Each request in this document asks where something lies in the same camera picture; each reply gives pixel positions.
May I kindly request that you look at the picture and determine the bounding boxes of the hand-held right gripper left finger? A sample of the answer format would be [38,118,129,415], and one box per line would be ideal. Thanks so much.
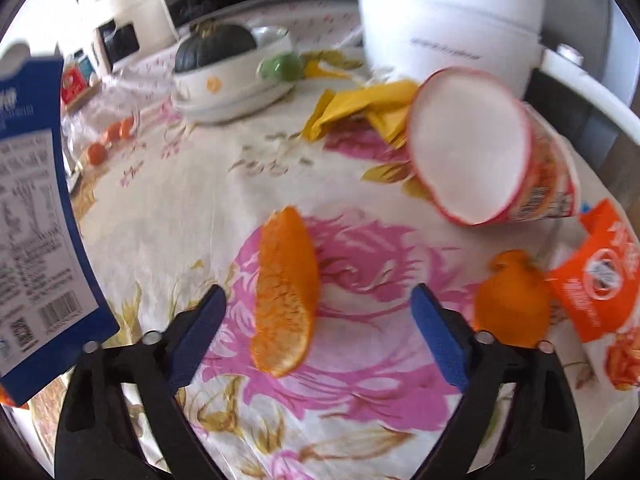
[54,284,228,480]

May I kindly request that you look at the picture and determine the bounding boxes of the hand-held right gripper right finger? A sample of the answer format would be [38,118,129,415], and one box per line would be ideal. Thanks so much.
[411,283,586,480]

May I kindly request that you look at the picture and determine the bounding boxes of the small orange tangerine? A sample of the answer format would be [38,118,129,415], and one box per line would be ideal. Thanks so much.
[474,250,553,348]

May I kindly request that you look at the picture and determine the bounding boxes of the orange peel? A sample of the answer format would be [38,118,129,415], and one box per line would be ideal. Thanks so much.
[250,205,321,378]

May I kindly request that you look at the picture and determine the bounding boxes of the orange snack box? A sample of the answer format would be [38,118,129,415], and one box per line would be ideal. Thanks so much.
[547,199,640,391]

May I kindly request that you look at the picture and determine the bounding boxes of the long blue box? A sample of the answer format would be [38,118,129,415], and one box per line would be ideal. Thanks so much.
[0,42,121,407]

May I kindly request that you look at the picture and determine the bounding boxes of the red instant noodle cup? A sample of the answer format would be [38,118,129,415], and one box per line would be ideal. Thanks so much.
[406,66,582,226]

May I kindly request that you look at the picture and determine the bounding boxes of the yellow wrapper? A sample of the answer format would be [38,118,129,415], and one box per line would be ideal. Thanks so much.
[301,80,418,150]

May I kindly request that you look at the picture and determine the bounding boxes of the floral tablecloth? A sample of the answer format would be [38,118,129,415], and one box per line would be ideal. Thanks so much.
[27,47,640,480]

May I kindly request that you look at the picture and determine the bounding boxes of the scattered seed shells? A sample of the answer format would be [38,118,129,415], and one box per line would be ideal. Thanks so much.
[230,130,316,177]

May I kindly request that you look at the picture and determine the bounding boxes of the white plate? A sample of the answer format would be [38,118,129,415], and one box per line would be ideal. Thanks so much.
[172,80,296,125]

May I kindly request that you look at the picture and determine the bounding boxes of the white ceramic bowl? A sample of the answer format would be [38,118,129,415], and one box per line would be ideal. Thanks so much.
[172,26,293,111]

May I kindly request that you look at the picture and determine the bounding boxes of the small green object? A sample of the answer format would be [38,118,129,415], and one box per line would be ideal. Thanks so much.
[257,54,304,84]

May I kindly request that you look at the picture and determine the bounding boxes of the dark green squash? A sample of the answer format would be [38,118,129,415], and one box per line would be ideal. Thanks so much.
[174,19,258,72]

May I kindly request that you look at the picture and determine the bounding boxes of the white electric pot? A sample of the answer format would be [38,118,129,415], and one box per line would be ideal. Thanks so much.
[356,0,640,126]

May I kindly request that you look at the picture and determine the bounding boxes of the cream air fryer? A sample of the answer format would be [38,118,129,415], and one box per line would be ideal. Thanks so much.
[77,0,180,78]

